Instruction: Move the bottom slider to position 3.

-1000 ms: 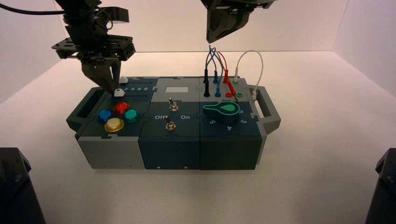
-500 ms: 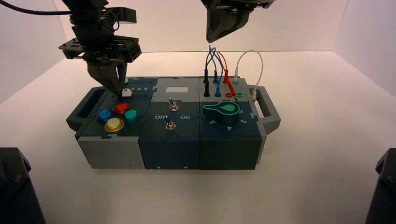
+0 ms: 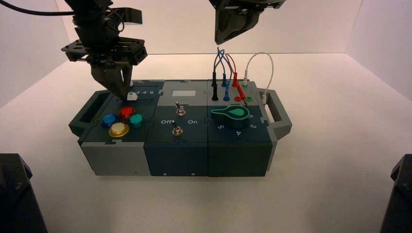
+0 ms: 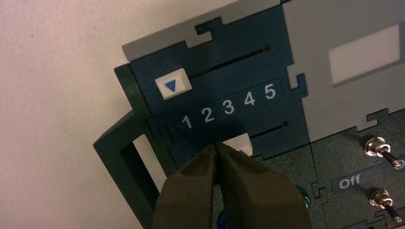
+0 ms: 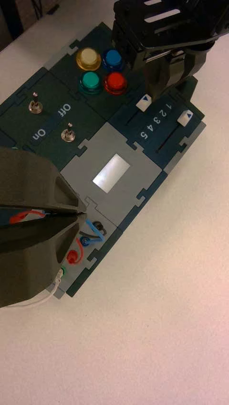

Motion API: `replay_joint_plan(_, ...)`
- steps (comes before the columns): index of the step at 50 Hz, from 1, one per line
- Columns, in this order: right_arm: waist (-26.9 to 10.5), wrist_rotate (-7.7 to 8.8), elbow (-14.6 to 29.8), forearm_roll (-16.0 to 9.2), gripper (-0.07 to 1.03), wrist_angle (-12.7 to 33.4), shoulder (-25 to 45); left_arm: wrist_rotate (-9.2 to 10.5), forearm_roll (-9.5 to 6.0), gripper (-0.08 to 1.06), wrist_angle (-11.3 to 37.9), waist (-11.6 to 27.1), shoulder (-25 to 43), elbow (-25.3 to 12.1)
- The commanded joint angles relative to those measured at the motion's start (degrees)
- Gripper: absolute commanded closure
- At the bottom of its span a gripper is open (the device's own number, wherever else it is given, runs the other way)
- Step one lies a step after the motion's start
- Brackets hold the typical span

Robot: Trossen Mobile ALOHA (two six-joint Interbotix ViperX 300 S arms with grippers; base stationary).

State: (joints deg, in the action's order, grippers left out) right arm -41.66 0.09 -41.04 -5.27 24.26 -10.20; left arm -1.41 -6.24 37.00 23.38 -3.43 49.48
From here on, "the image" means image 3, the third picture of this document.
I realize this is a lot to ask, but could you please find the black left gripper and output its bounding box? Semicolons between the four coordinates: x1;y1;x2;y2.
61;12;148;100

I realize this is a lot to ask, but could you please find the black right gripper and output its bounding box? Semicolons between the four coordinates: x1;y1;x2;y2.
208;0;287;45

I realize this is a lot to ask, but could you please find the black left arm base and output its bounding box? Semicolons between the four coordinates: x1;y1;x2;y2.
0;153;49;233

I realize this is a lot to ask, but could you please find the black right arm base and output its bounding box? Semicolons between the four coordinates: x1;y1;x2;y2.
379;153;412;233

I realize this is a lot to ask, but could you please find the red round push button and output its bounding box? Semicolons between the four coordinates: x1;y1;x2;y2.
119;106;136;120

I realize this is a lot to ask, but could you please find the blue round push button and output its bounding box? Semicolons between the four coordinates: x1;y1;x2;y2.
102;114;119;128

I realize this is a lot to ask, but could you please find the green round push button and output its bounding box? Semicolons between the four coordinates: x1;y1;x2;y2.
129;114;145;128

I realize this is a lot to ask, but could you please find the yellow round push button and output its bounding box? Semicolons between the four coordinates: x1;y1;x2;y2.
108;122;130;138

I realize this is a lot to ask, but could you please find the grey rectangular label plate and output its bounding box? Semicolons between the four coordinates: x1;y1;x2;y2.
172;90;196;98

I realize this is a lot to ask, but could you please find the green teardrop rotary knob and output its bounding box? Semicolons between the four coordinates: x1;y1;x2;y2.
211;105;250;130

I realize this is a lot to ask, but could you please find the teal and grey control box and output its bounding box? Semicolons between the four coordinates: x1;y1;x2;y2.
69;79;292;178

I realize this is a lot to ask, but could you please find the red banana plug cable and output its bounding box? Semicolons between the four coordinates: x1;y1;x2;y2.
224;53;251;108

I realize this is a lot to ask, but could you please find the white banana plug cable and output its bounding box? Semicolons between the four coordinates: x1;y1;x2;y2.
243;52;275;105

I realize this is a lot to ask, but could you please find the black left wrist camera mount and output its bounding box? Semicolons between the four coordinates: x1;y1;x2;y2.
111;7;143;33

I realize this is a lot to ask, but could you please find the metal toggle switch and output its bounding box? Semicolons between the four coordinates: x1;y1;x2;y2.
171;120;183;136
174;101;187;117

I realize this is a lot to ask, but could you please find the blue banana plug cable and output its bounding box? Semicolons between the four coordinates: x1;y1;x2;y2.
216;47;232;102

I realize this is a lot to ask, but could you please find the black banana plug cable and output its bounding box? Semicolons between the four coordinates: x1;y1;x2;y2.
211;50;226;102

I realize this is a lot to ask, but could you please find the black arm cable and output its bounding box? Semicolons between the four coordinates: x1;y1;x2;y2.
0;0;77;17

